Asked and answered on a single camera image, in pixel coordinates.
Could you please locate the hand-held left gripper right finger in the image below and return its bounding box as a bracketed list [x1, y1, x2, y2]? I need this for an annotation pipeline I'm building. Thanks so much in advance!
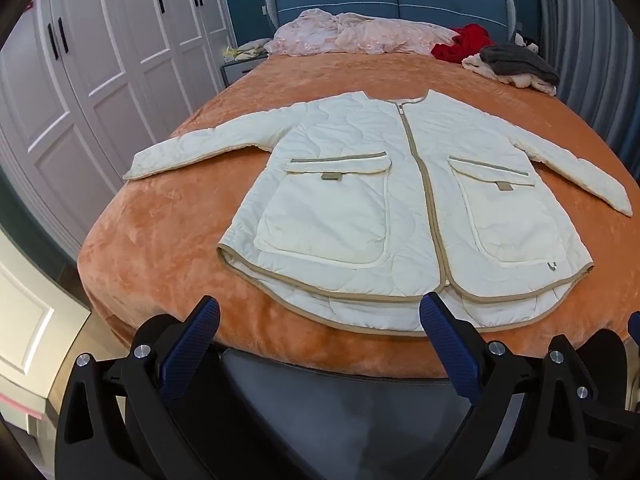
[419, 291, 608, 480]

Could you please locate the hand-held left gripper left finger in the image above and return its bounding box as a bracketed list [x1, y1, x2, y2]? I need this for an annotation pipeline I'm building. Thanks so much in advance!
[55, 296, 221, 480]

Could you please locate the white quilted jacket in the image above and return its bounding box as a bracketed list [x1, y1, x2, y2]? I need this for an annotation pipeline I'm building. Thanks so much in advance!
[122, 89, 633, 335]

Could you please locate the orange plush blanket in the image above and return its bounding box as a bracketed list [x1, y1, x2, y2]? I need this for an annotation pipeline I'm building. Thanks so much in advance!
[77, 52, 640, 381]

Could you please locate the white panelled door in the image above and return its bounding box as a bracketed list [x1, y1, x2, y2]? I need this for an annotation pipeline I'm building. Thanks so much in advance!
[0, 230, 93, 411]

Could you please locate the cream fleece garment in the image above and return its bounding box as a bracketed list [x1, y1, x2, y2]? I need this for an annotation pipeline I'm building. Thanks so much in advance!
[461, 54, 557, 97]

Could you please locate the grey nightstand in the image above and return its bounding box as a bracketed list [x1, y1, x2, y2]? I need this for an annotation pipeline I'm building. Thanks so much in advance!
[221, 55, 271, 92]

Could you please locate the grey knit garment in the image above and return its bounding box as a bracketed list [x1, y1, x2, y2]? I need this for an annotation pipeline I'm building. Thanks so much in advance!
[479, 43, 560, 86]

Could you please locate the grey curtain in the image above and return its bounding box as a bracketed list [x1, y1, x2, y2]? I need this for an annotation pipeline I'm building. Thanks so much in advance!
[535, 0, 640, 181]

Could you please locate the white wardrobe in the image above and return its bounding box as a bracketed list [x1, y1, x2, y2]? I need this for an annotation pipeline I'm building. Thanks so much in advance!
[0, 0, 236, 261]

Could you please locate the pale yellow cloth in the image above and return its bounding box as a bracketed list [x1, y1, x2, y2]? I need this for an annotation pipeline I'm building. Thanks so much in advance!
[225, 40, 273, 61]

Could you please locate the black and white plush toy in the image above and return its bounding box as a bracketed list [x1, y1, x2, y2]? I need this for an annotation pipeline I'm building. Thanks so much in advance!
[510, 31, 541, 53]

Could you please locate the red garment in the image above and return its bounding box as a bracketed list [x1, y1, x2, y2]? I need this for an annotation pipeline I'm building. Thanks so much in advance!
[431, 24, 493, 64]

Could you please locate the pink quilt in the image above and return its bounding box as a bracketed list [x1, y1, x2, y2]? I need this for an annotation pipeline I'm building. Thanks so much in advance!
[263, 9, 458, 57]

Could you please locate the blue upholstered headboard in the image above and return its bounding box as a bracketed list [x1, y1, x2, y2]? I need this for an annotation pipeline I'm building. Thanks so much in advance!
[263, 0, 518, 41]

